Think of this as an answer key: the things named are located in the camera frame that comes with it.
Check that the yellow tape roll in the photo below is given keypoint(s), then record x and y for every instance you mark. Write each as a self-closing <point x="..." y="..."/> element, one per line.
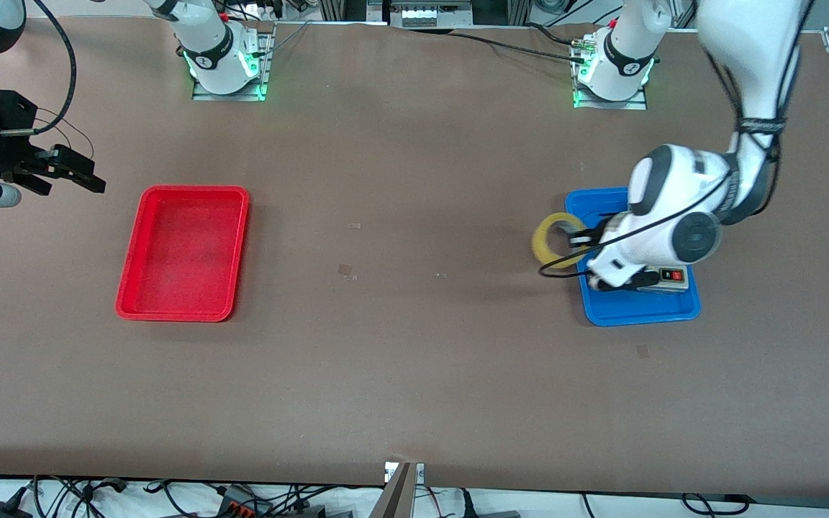
<point x="540" y="244"/>

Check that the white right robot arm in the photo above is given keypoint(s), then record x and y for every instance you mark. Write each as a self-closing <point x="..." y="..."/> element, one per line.
<point x="213" y="36"/>

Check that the blue plastic tray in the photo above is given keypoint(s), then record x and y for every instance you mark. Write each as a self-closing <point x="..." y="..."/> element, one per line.
<point x="637" y="309"/>

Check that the red plastic tray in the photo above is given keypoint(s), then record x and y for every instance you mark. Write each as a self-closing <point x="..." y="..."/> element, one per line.
<point x="184" y="252"/>

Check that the white power strip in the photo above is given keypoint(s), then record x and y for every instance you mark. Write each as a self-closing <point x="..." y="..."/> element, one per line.
<point x="435" y="14"/>

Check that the black power adapter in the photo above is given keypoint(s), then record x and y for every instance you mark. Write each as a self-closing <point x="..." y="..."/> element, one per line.
<point x="1" y="509"/>

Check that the grey push button switch box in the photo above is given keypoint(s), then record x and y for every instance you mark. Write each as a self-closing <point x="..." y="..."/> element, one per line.
<point x="673" y="275"/>

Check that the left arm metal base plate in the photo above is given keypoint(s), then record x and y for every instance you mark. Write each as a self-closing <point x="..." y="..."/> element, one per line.
<point x="609" y="105"/>

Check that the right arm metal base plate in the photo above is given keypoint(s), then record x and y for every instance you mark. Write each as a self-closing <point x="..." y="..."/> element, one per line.
<point x="227" y="97"/>

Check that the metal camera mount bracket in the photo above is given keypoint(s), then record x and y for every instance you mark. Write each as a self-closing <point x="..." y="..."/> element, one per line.
<point x="396" y="493"/>

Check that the aluminium frame post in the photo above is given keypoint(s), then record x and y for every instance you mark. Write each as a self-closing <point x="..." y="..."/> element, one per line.
<point x="342" y="8"/>

